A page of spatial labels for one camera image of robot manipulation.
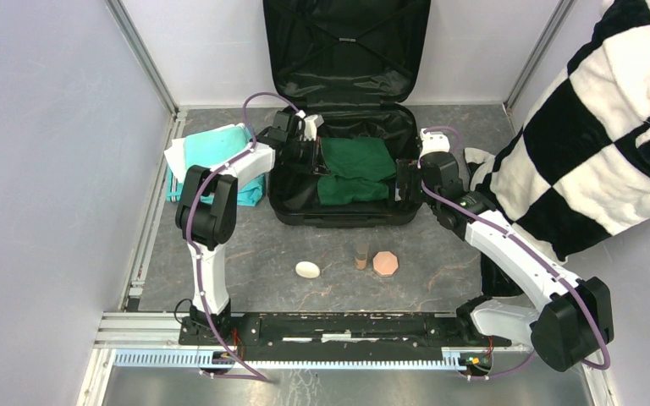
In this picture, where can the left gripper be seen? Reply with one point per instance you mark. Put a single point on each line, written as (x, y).
(317, 165)

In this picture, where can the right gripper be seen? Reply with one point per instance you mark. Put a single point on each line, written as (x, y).
(407, 171)

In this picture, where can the white garment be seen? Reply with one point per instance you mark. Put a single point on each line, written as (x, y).
(176, 158)

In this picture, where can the turquoise shorts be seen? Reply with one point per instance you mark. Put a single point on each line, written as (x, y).
(249, 195)

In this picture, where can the dark green shirt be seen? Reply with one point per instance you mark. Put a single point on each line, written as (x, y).
(359, 169)

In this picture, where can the light mint garment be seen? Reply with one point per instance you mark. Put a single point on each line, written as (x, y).
(211, 147)

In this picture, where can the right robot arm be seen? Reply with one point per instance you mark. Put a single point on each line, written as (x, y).
(571, 319)

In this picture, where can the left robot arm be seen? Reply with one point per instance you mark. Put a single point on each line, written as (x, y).
(208, 205)

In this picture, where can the pink octagonal box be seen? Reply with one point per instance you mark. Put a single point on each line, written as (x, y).
(385, 263)

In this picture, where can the white oval soap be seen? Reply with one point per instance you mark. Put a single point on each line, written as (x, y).
(307, 269)

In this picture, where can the black suitcase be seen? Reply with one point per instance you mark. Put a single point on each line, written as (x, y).
(354, 63)

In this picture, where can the small brown cylinder bottle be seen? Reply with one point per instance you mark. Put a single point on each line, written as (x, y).
(361, 255)

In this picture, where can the black white checkered blanket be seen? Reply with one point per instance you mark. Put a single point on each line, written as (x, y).
(578, 171)

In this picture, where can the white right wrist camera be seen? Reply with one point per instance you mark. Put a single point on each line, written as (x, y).
(433, 140)

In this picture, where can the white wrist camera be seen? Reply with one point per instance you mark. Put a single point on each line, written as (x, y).
(433, 140)
(308, 125)

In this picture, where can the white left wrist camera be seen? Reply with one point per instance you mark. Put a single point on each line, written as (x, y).
(308, 125)

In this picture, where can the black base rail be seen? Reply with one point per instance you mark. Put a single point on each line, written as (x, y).
(335, 336)

